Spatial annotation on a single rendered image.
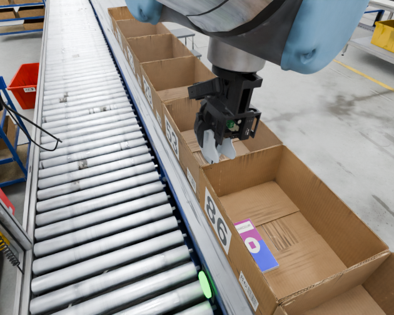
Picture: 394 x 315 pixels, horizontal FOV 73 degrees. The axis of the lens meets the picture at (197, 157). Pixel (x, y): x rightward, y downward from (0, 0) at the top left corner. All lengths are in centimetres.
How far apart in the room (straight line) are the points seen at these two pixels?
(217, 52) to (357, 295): 67
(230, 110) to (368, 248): 50
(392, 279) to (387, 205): 169
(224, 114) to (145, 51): 143
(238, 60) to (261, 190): 62
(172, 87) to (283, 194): 86
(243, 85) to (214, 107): 7
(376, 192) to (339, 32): 232
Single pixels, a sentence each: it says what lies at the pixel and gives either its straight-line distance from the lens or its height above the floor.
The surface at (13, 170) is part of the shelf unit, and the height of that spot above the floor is 14.
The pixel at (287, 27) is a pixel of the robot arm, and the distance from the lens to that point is 19.
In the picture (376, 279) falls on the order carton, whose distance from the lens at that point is 81.
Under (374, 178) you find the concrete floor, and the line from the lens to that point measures 262.
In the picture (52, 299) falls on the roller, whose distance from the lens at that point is 98.
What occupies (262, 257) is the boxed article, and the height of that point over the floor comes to 90.
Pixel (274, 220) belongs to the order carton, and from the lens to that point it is 89.
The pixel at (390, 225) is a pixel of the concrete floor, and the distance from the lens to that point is 233.
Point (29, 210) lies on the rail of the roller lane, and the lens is 124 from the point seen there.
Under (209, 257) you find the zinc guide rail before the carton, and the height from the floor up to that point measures 89.
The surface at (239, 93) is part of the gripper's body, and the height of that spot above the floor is 139.
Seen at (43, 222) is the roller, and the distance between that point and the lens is 118.
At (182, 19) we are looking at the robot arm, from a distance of 28.
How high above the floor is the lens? 158
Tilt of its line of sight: 42 degrees down
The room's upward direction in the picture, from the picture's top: straight up
